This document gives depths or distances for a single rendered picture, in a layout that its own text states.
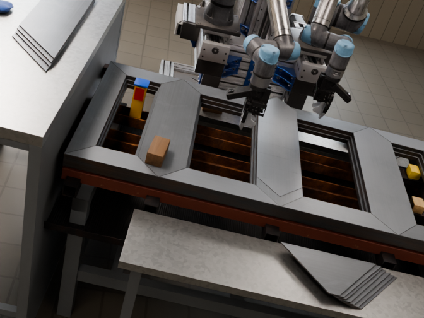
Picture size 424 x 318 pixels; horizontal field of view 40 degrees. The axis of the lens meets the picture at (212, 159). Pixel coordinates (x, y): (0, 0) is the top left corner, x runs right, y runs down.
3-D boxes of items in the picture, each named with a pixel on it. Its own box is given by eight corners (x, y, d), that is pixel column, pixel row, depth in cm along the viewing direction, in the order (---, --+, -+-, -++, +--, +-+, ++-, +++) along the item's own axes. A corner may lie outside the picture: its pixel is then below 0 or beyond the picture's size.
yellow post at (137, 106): (138, 125, 262) (146, 89, 251) (127, 123, 262) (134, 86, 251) (141, 120, 266) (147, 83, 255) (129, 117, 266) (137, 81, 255)
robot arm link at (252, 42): (264, 52, 235) (275, 65, 227) (238, 50, 230) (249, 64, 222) (269, 33, 230) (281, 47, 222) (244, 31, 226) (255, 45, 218)
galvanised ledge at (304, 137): (428, 178, 292) (431, 173, 290) (173, 114, 283) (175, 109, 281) (419, 155, 309) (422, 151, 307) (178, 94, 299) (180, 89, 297)
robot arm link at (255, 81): (252, 76, 218) (252, 66, 225) (248, 87, 220) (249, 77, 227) (272, 81, 218) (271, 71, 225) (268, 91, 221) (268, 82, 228)
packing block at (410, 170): (418, 180, 264) (422, 173, 262) (407, 178, 263) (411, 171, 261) (415, 173, 269) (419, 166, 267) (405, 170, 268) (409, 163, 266)
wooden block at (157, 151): (160, 168, 210) (163, 156, 207) (144, 163, 210) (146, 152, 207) (168, 150, 220) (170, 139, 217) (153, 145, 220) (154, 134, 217)
